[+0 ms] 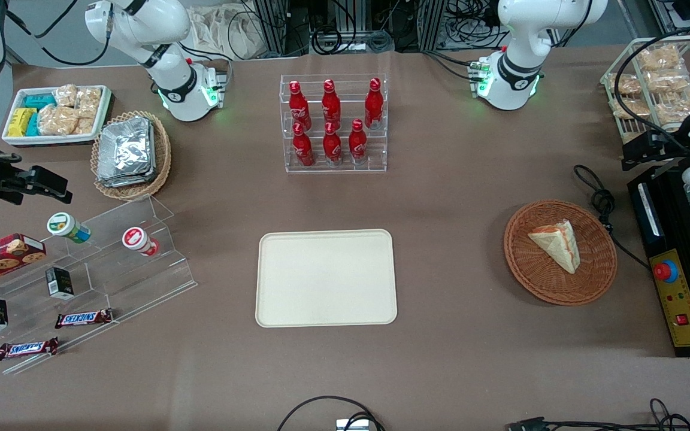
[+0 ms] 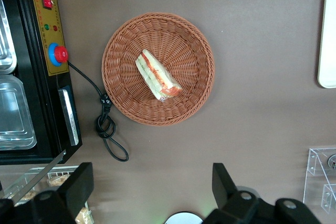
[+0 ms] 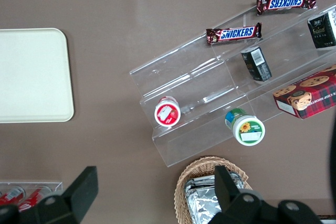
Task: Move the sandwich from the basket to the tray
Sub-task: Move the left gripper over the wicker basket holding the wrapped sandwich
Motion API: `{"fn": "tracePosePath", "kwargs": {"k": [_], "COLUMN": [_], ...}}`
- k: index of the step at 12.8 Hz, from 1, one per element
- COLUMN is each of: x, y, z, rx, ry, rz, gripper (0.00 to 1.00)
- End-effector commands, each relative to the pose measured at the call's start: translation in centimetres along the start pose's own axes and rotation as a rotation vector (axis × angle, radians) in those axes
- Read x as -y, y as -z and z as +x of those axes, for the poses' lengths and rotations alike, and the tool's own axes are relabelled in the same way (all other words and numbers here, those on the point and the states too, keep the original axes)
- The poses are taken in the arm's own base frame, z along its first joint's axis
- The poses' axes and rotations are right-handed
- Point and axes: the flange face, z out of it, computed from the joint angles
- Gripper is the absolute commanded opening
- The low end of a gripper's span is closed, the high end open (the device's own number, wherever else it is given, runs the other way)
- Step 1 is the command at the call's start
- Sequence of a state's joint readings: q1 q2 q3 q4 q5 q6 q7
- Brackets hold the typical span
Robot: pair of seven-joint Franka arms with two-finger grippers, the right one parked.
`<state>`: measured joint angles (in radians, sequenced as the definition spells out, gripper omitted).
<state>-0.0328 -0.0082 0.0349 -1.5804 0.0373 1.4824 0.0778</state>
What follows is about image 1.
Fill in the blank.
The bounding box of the red tartan cookie box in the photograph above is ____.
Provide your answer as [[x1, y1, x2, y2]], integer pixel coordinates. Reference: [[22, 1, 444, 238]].
[[0, 233, 47, 293]]

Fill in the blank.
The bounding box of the green lid yogurt cup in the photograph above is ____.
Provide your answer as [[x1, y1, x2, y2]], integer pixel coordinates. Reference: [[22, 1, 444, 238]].
[[47, 212, 91, 244]]

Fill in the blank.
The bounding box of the black cable with connector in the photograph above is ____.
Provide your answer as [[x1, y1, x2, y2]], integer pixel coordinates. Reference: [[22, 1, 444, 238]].
[[507, 398, 690, 431]]

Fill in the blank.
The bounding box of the red lid yogurt cup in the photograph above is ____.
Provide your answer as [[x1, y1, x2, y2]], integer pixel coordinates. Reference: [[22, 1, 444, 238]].
[[122, 226, 160, 257]]

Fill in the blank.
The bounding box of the clear acrylic stepped display stand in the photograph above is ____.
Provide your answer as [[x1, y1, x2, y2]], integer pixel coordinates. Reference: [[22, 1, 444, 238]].
[[0, 195, 198, 376]]

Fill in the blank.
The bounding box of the round brown wicker basket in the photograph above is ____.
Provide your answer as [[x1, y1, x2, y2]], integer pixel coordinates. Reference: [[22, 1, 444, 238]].
[[504, 199, 618, 306]]

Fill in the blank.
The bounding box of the black looped cable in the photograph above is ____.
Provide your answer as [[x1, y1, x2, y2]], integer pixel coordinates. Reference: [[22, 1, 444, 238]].
[[277, 395, 385, 431]]

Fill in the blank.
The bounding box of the oval light wicker basket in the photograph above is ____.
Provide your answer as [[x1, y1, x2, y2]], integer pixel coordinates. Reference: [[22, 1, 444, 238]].
[[90, 111, 172, 201]]

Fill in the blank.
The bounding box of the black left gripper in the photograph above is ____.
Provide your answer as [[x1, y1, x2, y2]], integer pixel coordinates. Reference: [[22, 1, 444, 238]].
[[622, 128, 690, 172]]

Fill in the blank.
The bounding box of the triangular sandwich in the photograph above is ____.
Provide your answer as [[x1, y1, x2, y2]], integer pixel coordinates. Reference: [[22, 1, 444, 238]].
[[528, 219, 580, 275]]

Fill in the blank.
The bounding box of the red cola bottle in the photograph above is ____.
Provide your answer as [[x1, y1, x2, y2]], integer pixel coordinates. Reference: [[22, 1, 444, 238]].
[[322, 79, 341, 126], [348, 119, 368, 165], [364, 78, 384, 129], [322, 122, 342, 166], [288, 81, 311, 131], [292, 123, 314, 167]]

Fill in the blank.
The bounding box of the clear acrylic bottle rack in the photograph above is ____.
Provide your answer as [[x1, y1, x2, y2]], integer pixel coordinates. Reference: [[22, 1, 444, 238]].
[[280, 73, 389, 174]]

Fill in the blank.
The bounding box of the silver foil packet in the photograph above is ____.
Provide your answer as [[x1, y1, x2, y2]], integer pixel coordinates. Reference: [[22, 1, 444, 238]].
[[96, 168, 158, 188], [99, 117, 153, 179]]

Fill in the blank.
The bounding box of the black power cable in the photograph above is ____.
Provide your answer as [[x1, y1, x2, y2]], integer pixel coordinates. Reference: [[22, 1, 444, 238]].
[[574, 165, 651, 270]]

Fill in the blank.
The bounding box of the beige cloth bag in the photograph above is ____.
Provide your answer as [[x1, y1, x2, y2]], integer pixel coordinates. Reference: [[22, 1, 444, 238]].
[[188, 5, 266, 60]]

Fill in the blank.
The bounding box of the Snickers chocolate bar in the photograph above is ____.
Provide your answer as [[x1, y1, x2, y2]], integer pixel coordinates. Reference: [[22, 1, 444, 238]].
[[0, 337, 59, 361], [55, 308, 114, 329]]

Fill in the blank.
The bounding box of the white rectangular snack tray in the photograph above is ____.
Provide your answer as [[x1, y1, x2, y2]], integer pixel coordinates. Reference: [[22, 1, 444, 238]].
[[2, 84, 112, 147]]

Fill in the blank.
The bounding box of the beige plastic tray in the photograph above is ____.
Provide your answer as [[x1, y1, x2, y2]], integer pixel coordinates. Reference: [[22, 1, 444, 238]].
[[255, 229, 398, 328]]

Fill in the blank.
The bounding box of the black sealing machine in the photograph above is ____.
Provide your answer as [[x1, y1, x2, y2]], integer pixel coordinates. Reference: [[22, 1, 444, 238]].
[[628, 162, 690, 358]]

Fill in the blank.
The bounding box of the bagged fried snack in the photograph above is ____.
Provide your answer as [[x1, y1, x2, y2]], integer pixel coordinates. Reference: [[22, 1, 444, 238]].
[[637, 45, 683, 71], [644, 69, 690, 93], [655, 90, 690, 125], [607, 73, 642, 96], [612, 98, 651, 119]]

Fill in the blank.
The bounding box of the yellow snack pack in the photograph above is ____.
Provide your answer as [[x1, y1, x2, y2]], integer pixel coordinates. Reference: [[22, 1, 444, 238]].
[[8, 108, 35, 137]]

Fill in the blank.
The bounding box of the white wire rack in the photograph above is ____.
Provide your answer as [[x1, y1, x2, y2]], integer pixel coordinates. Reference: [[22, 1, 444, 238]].
[[600, 36, 690, 145]]

